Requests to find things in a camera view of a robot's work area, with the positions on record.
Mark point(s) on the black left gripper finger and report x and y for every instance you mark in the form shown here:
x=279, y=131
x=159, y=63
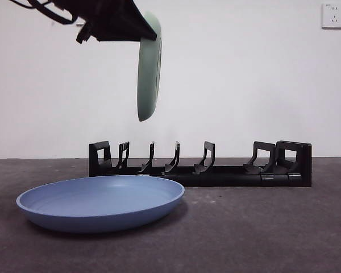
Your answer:
x=128, y=28

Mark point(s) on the green round plate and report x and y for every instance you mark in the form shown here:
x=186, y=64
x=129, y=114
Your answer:
x=147, y=79

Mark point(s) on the blue round plate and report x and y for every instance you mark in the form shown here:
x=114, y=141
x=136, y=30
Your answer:
x=102, y=204

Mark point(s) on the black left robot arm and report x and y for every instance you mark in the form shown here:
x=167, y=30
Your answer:
x=85, y=11

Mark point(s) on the black plate rack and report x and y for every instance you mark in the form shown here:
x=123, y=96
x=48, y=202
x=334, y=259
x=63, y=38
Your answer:
x=230, y=179

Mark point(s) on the white wall socket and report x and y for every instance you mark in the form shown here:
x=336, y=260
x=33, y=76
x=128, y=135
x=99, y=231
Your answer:
x=334, y=17

